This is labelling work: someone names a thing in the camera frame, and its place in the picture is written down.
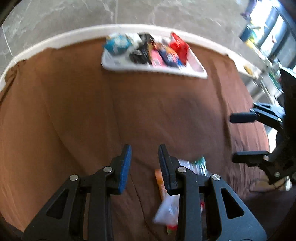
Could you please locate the green clear seed packet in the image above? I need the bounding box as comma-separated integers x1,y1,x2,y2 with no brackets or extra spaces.
178,156,211,177

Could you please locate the clear white sausage packet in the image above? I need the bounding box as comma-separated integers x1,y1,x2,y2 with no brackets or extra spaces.
153,195,180,225

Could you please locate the red snack bag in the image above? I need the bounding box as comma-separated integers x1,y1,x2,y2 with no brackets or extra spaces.
169,32,189,65

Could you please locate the blue orange snack packet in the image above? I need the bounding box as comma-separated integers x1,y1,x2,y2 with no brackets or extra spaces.
157,43,183,68

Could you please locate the pink Pororo packet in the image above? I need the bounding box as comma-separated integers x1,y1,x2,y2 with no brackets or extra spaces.
149,49,166,67

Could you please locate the black snack packet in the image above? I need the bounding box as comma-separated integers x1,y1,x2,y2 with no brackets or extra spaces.
129,33,155,65

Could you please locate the panda blue snack packet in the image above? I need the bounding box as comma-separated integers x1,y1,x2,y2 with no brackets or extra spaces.
104,35,133,56

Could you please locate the red fruit candy packet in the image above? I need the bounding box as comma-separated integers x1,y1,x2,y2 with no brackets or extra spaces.
166,199,205,235

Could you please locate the yellow sponge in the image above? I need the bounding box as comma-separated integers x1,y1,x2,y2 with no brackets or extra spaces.
244,65,254,76

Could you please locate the blue hanging towel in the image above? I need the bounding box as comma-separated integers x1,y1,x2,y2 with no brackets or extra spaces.
239,26,252,42

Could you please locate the brown tablecloth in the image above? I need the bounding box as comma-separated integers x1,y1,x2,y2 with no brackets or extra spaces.
1,39,268,240

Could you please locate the purple hanging tool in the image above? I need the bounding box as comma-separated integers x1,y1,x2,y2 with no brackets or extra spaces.
240,0,257,21

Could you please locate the white plastic tray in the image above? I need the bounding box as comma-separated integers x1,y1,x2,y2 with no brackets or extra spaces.
101,32,208,79

